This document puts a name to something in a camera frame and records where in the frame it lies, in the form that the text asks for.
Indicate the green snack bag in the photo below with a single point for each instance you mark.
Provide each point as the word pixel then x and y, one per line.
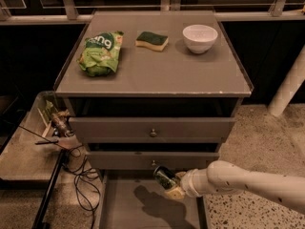
pixel 101 54

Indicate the white pillar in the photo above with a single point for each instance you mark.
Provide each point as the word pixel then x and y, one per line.
pixel 290 85

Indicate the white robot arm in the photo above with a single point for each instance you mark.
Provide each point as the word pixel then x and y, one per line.
pixel 222 177

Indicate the grey drawer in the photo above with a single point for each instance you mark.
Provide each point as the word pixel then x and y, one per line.
pixel 150 160
pixel 134 200
pixel 152 129

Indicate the grey drawer cabinet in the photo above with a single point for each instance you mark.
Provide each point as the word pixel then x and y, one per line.
pixel 171 83

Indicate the grey bottom drawer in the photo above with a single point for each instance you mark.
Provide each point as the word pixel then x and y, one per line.
pixel 134 200

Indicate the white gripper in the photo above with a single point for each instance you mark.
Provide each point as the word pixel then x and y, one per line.
pixel 187 182

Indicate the metal railing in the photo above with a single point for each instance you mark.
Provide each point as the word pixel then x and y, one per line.
pixel 38 12

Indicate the grey top drawer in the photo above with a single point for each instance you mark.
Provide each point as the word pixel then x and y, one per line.
pixel 152 129

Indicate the green soda can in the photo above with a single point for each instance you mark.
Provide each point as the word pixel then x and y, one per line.
pixel 166 178

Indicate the green yellow sponge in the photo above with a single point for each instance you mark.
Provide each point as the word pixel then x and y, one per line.
pixel 152 41

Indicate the brown bottle in bin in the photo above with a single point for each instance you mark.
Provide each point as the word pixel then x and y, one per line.
pixel 61 124

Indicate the grey middle drawer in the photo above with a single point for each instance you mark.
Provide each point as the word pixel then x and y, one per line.
pixel 150 160

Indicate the white bowl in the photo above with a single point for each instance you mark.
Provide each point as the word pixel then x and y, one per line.
pixel 199 38

